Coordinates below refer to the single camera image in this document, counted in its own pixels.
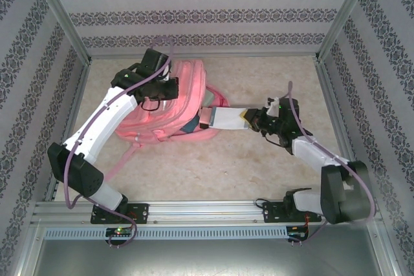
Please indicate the grey notebook teal spine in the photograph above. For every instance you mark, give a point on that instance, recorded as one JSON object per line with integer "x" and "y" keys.
{"x": 226, "y": 117}

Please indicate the left controller board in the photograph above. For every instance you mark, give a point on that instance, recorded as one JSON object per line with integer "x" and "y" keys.
{"x": 119, "y": 231}

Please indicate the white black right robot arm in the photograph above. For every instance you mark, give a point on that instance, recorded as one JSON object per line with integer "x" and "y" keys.
{"x": 313, "y": 153}

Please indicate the aluminium front rail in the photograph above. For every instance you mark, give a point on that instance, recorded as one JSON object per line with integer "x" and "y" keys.
{"x": 207, "y": 211}

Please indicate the aluminium frame post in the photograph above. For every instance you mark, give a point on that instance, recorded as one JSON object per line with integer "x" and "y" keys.
{"x": 64, "y": 19}
{"x": 344, "y": 14}

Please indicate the controller board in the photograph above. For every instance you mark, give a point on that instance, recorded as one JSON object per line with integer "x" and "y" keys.
{"x": 299, "y": 232}
{"x": 119, "y": 231}

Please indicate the aluminium back rail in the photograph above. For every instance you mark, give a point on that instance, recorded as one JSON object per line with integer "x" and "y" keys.
{"x": 275, "y": 55}

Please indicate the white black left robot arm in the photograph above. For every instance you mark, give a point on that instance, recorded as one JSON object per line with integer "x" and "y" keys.
{"x": 103, "y": 121}

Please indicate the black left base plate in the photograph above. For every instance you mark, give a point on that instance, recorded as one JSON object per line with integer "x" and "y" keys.
{"x": 139, "y": 213}

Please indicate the right controller board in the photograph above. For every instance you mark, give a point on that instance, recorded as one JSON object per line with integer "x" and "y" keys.
{"x": 299, "y": 232}

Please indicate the grey metal sheet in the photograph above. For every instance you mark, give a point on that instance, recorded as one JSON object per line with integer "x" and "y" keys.
{"x": 207, "y": 256}

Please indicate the pink backpack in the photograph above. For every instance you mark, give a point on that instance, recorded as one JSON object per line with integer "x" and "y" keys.
{"x": 191, "y": 95}

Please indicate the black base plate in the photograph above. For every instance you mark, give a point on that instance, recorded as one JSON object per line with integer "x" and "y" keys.
{"x": 139, "y": 213}
{"x": 271, "y": 213}

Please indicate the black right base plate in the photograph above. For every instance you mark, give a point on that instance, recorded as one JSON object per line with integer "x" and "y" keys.
{"x": 271, "y": 213}

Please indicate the aluminium frame bar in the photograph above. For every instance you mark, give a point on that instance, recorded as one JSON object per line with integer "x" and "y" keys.
{"x": 27, "y": 250}
{"x": 388, "y": 250}

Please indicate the aluminium side rail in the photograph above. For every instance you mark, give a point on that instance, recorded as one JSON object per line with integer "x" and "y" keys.
{"x": 76, "y": 101}
{"x": 328, "y": 91}

